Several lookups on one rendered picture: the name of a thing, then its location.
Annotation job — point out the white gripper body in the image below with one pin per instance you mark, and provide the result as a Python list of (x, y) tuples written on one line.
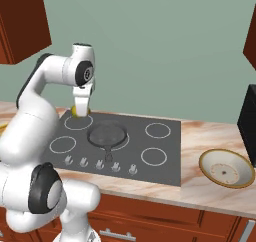
[(81, 105)]

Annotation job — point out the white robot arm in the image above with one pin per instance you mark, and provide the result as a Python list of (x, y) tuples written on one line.
[(31, 129)]

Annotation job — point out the yellow lemon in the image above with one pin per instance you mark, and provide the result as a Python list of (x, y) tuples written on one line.
[(73, 112)]

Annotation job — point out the cream plate with gold rim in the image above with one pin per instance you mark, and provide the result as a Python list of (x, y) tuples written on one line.
[(226, 171)]

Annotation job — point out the dark grey frying pan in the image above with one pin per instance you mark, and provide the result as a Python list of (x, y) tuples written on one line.
[(108, 134)]

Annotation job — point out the grey hob knob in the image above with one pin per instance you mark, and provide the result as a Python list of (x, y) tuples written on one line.
[(83, 162), (99, 164), (132, 169), (68, 159), (115, 167)]

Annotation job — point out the dark grey hob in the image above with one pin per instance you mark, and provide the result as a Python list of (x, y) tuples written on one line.
[(156, 162)]

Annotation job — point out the red-brown panel under hob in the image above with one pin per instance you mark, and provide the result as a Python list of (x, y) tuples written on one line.
[(150, 209)]

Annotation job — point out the red-brown drawer front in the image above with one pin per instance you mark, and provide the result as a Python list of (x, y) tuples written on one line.
[(173, 231)]

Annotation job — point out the black appliance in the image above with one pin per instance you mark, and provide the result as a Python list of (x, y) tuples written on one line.
[(249, 126)]

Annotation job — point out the red-brown cupboard door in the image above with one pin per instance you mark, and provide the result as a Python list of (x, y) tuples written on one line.
[(242, 231)]

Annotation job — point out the red-brown wall cupboard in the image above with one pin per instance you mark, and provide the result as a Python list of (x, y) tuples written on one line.
[(251, 42), (23, 22)]

